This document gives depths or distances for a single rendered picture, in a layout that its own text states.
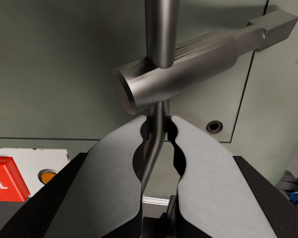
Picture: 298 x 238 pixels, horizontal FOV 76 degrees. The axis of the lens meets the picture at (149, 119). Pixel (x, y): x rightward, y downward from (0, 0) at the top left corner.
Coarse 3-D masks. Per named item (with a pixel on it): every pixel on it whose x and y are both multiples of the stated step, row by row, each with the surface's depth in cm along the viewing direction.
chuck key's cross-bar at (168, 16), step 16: (144, 0) 6; (160, 0) 6; (176, 0) 6; (160, 16) 6; (176, 16) 7; (160, 32) 7; (176, 32) 7; (160, 48) 7; (160, 64) 8; (160, 112) 10; (160, 128) 11; (160, 144) 13; (144, 160) 14; (144, 176) 15
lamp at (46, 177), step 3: (42, 174) 21; (45, 174) 21; (48, 174) 21; (51, 174) 21; (54, 174) 21; (42, 177) 21; (45, 177) 21; (48, 177) 21; (51, 177) 21; (45, 180) 21; (48, 180) 21
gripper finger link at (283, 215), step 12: (240, 156) 8; (240, 168) 8; (252, 168) 8; (252, 180) 7; (264, 180) 7; (252, 192) 7; (264, 192) 7; (276, 192) 7; (264, 204) 6; (276, 204) 6; (288, 204) 6; (276, 216) 6; (288, 216) 6; (276, 228) 6; (288, 228) 6
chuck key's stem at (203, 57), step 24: (264, 24) 11; (288, 24) 11; (192, 48) 9; (216, 48) 9; (240, 48) 10; (264, 48) 11; (120, 72) 8; (144, 72) 8; (168, 72) 8; (192, 72) 9; (216, 72) 9; (120, 96) 9; (144, 96) 8; (168, 96) 9
